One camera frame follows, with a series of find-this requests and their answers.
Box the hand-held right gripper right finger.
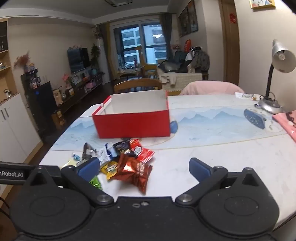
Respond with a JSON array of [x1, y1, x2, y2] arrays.
[[175, 158, 263, 207]]

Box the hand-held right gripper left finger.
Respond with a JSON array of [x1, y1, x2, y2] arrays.
[[28, 157, 115, 208]]

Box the dark brown chocolate packet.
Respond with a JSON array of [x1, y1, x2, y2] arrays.
[[82, 142, 97, 161]]

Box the yellow snack packet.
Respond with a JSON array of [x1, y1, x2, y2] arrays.
[[100, 161, 119, 180]]

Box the shiny red-brown snack packet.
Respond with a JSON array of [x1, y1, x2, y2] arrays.
[[109, 153, 153, 194]]

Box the red cardboard box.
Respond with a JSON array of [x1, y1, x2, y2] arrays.
[[92, 90, 171, 139]]

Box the blue white snack packet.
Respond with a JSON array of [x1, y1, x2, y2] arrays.
[[95, 144, 119, 166]]

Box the black snack packet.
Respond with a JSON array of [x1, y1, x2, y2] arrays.
[[113, 140, 137, 158]]

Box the white cabinet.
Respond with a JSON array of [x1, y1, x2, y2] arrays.
[[0, 93, 44, 167]]

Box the black cabinet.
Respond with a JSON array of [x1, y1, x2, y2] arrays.
[[21, 72, 58, 139]]

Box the dark TV cabinet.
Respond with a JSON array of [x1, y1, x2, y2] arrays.
[[52, 73, 104, 114]]

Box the small white packet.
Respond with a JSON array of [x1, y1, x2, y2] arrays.
[[235, 91, 259, 100]]

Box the sofa with cream cover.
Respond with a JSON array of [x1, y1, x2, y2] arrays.
[[157, 50, 210, 91]]

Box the wooden chair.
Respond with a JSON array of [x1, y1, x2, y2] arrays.
[[113, 78, 163, 94]]

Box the wooden coffee table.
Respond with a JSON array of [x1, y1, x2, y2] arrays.
[[117, 66, 145, 80]]

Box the television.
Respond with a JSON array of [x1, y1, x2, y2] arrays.
[[67, 47, 90, 73]]

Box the pile of clothes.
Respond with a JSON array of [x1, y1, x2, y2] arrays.
[[186, 46, 210, 69]]

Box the green houseplant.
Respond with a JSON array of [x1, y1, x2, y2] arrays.
[[91, 44, 100, 65]]

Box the dried red flowers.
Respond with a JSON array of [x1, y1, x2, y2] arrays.
[[13, 52, 31, 70]]

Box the white standing air conditioner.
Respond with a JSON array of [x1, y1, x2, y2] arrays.
[[96, 38, 104, 70]]

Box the wooden door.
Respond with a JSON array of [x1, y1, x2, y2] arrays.
[[218, 0, 240, 87]]

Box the window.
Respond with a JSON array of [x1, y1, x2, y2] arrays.
[[114, 22, 168, 67]]

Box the silver desk lamp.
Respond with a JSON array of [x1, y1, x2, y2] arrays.
[[254, 39, 296, 114]]

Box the blue curtain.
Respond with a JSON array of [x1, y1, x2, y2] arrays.
[[159, 13, 173, 61]]

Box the ceiling air vent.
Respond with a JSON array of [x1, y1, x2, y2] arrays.
[[105, 0, 133, 7]]

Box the wooden wall shelf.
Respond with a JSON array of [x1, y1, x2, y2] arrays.
[[0, 19, 18, 102]]

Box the dark wall painting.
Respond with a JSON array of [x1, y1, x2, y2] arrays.
[[187, 0, 199, 33], [178, 7, 190, 37]]

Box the yellow picture frame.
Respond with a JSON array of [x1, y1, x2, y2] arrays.
[[249, 0, 275, 9]]

